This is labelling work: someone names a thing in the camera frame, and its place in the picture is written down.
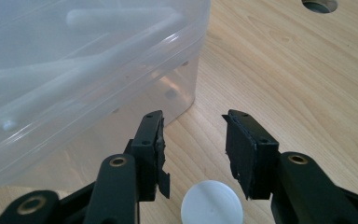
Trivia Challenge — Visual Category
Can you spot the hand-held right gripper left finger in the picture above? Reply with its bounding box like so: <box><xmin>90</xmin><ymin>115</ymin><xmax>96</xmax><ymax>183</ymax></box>
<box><xmin>83</xmin><ymin>110</ymin><xmax>171</xmax><ymax>224</ymax></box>

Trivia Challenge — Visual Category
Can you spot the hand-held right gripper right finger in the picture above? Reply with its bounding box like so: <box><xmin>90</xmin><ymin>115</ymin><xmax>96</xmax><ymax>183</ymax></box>
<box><xmin>222</xmin><ymin>109</ymin><xmax>358</xmax><ymax>224</ymax></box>

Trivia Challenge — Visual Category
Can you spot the small white-capped bottle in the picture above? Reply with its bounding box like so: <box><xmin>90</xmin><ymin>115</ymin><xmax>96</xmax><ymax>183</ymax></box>
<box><xmin>180</xmin><ymin>179</ymin><xmax>244</xmax><ymax>224</ymax></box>

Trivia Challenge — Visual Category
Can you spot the clear plastic storage box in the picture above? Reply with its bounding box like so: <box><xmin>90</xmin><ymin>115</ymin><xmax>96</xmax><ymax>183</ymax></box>
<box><xmin>0</xmin><ymin>0</ymin><xmax>212</xmax><ymax>189</ymax></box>

